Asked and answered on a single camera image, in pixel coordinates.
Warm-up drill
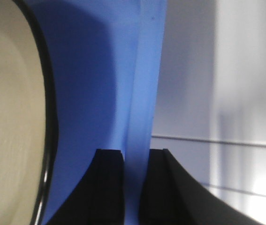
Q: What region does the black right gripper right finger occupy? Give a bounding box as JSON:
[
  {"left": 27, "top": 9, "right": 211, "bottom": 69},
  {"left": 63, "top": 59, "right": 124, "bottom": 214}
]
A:
[{"left": 139, "top": 149, "right": 259, "bottom": 225}]

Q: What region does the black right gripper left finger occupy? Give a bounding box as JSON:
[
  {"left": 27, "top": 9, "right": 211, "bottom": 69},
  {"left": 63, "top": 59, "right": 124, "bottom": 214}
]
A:
[{"left": 43, "top": 149, "right": 125, "bottom": 225}]

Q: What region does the tan plate with black rim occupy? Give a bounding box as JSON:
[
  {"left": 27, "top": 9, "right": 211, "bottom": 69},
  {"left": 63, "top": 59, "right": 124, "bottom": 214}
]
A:
[{"left": 0, "top": 0, "right": 58, "bottom": 225}]

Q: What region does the blue plastic tray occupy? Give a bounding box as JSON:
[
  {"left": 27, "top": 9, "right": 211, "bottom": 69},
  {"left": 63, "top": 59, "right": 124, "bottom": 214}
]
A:
[{"left": 28, "top": 0, "right": 167, "bottom": 225}]

